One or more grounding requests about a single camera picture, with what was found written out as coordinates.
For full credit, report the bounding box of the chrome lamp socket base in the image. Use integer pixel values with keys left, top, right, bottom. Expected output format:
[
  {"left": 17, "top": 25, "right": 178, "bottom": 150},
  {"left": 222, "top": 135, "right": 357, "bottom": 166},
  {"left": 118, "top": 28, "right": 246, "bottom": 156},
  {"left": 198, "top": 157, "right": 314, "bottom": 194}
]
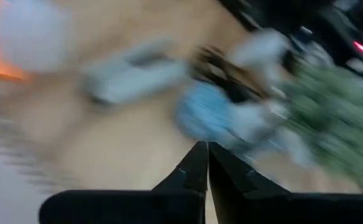
[{"left": 227, "top": 29, "right": 291, "bottom": 82}]

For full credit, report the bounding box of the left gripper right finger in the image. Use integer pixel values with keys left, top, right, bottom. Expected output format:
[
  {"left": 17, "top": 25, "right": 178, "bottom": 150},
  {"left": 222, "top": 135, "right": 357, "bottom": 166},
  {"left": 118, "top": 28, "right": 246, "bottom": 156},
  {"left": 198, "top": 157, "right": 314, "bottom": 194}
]
[{"left": 208, "top": 142, "right": 363, "bottom": 224}]

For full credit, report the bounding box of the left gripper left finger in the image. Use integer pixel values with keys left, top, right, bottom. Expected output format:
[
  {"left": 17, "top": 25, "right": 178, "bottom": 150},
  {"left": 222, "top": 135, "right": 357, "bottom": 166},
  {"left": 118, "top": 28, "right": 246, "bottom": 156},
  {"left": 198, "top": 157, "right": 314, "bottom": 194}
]
[{"left": 38, "top": 140, "right": 209, "bottom": 224}]

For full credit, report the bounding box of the grey rectangular box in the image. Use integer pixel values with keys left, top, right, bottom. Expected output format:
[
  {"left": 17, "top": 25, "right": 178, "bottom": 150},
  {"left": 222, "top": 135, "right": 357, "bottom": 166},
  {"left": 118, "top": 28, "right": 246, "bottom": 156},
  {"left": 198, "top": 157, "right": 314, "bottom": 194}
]
[{"left": 81, "top": 40, "right": 188, "bottom": 105}]

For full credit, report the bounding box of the white reflector lightbulb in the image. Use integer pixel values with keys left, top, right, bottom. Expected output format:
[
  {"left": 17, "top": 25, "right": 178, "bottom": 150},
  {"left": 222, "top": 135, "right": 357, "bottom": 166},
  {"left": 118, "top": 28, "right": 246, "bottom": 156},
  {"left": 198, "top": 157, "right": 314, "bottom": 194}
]
[{"left": 0, "top": 0, "right": 75, "bottom": 74}]

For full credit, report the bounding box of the black lamp power cord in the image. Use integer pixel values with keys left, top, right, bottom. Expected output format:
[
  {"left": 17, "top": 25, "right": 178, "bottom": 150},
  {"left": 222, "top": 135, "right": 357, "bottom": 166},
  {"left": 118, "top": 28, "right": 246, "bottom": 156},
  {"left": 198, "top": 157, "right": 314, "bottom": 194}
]
[{"left": 193, "top": 46, "right": 263, "bottom": 103}]

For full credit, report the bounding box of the green artificial potted plant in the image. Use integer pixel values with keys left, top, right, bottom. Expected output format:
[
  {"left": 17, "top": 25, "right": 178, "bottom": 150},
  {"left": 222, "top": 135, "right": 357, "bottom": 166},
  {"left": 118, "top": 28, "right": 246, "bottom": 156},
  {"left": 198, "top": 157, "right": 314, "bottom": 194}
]
[{"left": 280, "top": 62, "right": 363, "bottom": 187}]

